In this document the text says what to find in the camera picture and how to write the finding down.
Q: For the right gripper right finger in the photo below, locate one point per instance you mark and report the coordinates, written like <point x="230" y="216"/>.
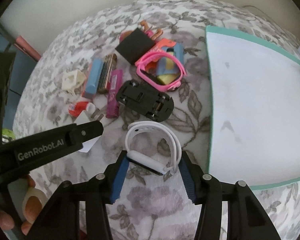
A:
<point x="247" y="219"/>

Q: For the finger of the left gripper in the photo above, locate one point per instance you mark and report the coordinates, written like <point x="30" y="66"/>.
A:
<point x="21" y="156"/>

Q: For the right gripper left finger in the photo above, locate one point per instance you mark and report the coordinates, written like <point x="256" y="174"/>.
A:
<point x="59" y="219"/>

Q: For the red white small bottle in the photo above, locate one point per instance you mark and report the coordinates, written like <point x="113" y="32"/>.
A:
<point x="75" y="109"/>

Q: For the cream plastic toy house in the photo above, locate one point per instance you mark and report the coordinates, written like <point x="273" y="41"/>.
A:
<point x="72" y="80"/>

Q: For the white smart watch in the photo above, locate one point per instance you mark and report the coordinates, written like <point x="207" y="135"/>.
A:
<point x="141" y="142"/>

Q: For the red and blue block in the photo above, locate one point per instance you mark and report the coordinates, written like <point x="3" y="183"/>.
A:
<point x="91" y="84"/>

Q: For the magenta comb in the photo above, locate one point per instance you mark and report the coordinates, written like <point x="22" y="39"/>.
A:
<point x="114" y="87"/>

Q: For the black toy car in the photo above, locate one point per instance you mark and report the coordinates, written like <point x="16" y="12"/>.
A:
<point x="145" y="100"/>

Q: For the pink kids watch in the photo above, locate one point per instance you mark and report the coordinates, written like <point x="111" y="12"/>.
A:
<point x="151" y="56"/>

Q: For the white power adapter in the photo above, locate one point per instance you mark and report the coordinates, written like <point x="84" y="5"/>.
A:
<point x="90" y="130"/>

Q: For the left hand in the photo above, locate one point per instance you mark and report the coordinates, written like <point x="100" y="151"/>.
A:
<point x="32" y="206"/>

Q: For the dark blue cabinet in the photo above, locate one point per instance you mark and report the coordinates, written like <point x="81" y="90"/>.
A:
<point x="21" y="71"/>

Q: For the white tray with teal rim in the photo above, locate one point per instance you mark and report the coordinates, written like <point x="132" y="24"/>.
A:
<point x="255" y="86"/>

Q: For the pink pole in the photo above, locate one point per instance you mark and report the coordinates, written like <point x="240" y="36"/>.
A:
<point x="26" y="48"/>

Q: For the gold patterned bar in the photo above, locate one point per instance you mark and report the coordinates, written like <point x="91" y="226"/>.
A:
<point x="109" y="64"/>

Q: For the floral blanket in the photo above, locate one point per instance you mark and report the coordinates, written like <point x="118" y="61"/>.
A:
<point x="150" y="206"/>

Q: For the black square box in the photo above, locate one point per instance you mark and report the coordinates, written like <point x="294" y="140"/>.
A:
<point x="134" y="46"/>

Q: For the pink haired doll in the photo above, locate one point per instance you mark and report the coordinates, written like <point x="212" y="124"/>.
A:
<point x="146" y="29"/>

